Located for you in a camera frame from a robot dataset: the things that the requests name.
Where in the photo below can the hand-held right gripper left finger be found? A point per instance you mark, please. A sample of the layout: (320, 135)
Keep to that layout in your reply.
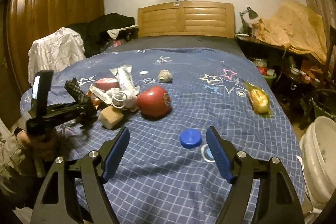
(116, 155)

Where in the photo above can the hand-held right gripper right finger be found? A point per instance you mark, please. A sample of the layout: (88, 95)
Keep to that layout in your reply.
(219, 155)

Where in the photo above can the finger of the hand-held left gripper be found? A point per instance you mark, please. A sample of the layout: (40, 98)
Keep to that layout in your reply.
(77, 91)
(89, 120)

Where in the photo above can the tan sponge block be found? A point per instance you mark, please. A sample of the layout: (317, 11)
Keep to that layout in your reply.
(110, 117)

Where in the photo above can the blue bottle cap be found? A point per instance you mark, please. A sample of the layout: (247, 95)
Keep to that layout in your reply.
(191, 138)

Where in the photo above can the white printed plastic wrapper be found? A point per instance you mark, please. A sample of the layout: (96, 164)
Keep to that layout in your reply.
(123, 77)

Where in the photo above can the white plastic bucket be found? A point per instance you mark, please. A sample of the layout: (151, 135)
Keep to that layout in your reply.
(315, 161)

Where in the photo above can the person's left forearm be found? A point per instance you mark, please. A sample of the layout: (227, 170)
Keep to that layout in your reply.
(15, 163)

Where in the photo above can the person's left hand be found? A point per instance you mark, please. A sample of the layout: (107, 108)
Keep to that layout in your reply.
(25, 138)

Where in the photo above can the orange foil wrapper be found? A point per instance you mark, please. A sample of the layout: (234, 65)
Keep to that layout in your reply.
(94, 102)

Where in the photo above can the small red box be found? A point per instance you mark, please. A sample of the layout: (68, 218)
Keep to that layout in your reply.
(105, 83)

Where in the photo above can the crumpled clear plastic cup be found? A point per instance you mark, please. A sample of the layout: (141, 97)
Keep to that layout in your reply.
(120, 102)

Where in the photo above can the crumpled white cloth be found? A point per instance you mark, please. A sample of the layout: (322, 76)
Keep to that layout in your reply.
(55, 48)

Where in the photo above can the blue star checked blanket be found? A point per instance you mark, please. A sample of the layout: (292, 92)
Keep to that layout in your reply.
(170, 187)

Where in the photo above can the red patterned bag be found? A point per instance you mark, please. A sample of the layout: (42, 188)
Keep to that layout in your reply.
(115, 43)

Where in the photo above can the red apple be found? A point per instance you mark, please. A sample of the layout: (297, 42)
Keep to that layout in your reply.
(153, 103)

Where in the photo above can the white face mask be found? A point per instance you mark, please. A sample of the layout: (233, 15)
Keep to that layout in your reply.
(114, 33)

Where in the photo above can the yellow round toy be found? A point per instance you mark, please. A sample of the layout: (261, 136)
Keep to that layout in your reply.
(258, 99)

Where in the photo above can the small white cap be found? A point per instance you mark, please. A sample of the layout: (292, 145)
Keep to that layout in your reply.
(143, 72)

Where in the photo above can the black clothes pile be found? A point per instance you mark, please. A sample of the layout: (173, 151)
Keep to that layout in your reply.
(105, 23)

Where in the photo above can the grey crumpled paper ball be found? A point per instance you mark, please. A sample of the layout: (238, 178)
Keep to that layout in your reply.
(164, 76)

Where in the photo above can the brown wooden wardrobe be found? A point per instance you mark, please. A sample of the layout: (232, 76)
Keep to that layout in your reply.
(52, 3)

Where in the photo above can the green plastic bucket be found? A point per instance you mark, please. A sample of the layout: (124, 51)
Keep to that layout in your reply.
(270, 79)

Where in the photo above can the dark green wicker chair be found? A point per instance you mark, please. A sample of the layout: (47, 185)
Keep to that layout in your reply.
(323, 106)

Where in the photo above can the dark wooden desk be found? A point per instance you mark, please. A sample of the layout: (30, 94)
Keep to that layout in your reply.
(262, 41)

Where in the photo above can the wooden slatted headboard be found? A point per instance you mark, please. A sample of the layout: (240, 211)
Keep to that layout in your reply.
(183, 19)

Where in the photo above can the dark desk lamp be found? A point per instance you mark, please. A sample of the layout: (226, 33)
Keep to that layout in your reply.
(252, 13)

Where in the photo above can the orange cloth cover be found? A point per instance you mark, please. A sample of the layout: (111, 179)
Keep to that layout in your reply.
(296, 27)

